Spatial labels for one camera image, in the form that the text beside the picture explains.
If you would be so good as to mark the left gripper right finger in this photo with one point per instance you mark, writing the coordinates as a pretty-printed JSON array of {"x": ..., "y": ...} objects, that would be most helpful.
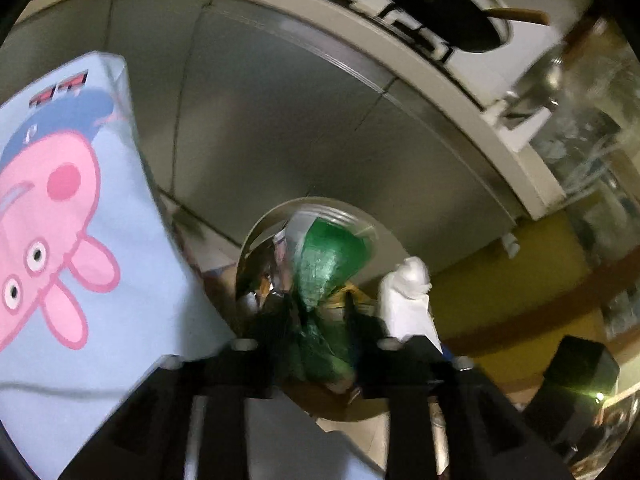
[{"x": 371, "y": 350}]

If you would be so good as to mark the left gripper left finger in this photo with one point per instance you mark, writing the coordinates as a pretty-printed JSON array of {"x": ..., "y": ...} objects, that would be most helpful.
[{"x": 265, "y": 349}]

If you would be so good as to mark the white tissue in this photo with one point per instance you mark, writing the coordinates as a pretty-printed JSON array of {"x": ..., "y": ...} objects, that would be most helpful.
[{"x": 404, "y": 302}]

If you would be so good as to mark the yellow snack bag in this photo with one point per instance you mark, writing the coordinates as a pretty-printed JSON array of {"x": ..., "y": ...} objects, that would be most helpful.
[{"x": 363, "y": 303}]

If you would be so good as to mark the green crushed can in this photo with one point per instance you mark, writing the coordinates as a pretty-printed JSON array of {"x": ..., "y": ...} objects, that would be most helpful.
[{"x": 326, "y": 248}]

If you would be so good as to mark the round steel trash bin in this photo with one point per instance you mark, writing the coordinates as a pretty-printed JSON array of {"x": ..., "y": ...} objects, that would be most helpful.
[{"x": 263, "y": 267}]

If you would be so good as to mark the kitchen counter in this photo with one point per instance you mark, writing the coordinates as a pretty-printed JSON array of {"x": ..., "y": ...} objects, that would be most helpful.
[{"x": 244, "y": 104}]

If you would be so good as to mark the cartoon pig tablecloth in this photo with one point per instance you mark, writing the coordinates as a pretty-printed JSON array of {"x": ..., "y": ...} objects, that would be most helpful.
[{"x": 94, "y": 289}]

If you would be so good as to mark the black pan with lid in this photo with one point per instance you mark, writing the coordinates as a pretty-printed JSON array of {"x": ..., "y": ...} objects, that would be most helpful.
[{"x": 460, "y": 24}]

